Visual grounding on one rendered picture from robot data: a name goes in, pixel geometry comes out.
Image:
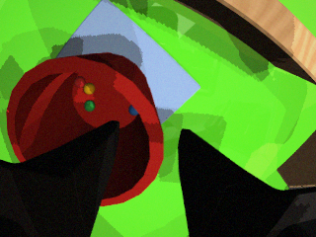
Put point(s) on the tan wooden plank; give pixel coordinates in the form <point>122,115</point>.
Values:
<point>268,28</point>

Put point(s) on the blue marble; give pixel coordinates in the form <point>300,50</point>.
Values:
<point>132,111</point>

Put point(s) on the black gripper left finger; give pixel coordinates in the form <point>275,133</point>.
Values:
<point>58,193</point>

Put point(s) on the green marble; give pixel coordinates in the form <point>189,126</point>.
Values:
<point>90,106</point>

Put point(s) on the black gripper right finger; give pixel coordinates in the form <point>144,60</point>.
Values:
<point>224,200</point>

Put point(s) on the red cup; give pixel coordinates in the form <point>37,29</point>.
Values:
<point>46,110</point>

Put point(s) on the orange marble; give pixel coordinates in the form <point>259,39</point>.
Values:
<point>89,88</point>

